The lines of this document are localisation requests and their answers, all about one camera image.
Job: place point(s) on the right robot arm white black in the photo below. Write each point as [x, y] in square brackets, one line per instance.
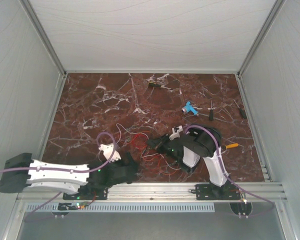
[213, 132]

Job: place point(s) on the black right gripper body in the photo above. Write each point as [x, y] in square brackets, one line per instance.
[164, 147]

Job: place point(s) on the grey slotted cable duct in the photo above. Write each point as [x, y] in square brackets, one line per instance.
[131, 207]

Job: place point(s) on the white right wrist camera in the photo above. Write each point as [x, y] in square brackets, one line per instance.
[176, 132]

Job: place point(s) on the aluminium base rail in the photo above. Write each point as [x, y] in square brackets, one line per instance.
[180, 192]

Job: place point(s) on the yellow handle pliers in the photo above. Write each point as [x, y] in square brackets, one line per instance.
[230, 146]

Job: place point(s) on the yellow black screwdriver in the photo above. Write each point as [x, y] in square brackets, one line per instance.
[156, 85]

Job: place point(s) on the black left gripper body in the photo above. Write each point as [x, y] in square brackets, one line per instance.
[120, 163]

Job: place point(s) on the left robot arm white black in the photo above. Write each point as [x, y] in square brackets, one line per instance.
[22, 172]

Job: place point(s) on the black handle screwdriver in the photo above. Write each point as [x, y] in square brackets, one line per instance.
[211, 112]

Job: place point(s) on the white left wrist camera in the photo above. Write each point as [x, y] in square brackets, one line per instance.
[109, 153]

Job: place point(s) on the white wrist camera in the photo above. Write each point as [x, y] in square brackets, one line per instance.
[109, 153]
[176, 132]

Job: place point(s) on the black small tool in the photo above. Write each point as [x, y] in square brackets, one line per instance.
[241, 111]

